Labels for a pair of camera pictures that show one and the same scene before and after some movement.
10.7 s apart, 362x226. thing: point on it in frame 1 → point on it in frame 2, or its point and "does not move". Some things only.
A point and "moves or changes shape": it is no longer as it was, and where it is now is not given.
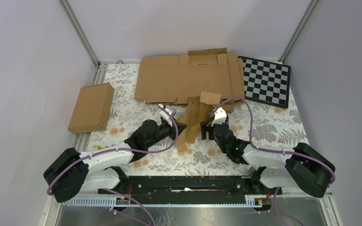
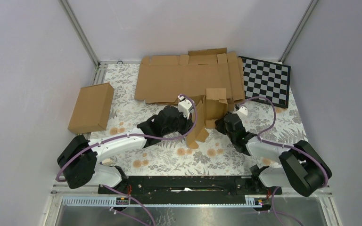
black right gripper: [205, 128] → [219, 125]
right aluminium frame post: [298, 29] does not move
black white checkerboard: [266, 82] does not move
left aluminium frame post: [79, 33] does not move
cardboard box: [198, 109] moves or changes shape
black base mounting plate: [187, 190] does not move
